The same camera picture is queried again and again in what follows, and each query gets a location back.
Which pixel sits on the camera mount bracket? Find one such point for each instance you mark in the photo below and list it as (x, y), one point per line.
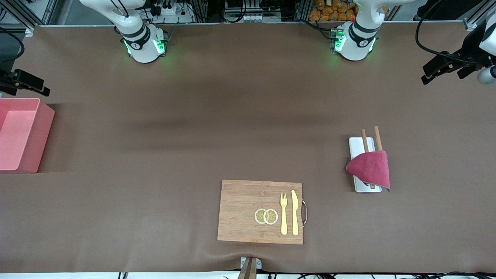
(250, 267)

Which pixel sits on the white power strip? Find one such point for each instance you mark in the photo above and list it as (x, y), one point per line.
(170, 11)

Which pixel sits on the red cloth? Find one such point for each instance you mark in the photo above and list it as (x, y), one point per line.
(370, 170)

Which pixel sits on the bamboo cutting board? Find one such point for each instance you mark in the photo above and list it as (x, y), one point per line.
(240, 209)

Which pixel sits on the lemon slice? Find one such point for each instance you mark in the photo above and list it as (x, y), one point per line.
(259, 216)
(271, 217)

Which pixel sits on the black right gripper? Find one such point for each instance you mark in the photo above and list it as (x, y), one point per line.
(7, 82)

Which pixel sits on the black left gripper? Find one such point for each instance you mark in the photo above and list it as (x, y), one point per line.
(470, 49)

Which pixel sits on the pink plastic bin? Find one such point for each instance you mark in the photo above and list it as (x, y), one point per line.
(23, 135)

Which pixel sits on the aluminium frame post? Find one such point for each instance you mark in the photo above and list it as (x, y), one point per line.
(29, 29)
(471, 25)

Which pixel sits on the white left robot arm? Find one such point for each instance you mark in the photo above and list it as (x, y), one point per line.
(358, 42)

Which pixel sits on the yellow knife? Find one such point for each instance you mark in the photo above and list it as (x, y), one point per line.
(295, 213)

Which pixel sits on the yellow fork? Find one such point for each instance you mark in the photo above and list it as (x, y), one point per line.
(284, 217)

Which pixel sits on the white rectangular tray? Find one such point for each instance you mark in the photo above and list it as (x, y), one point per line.
(356, 145)

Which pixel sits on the bag of orange snacks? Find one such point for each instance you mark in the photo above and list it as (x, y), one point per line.
(329, 11)

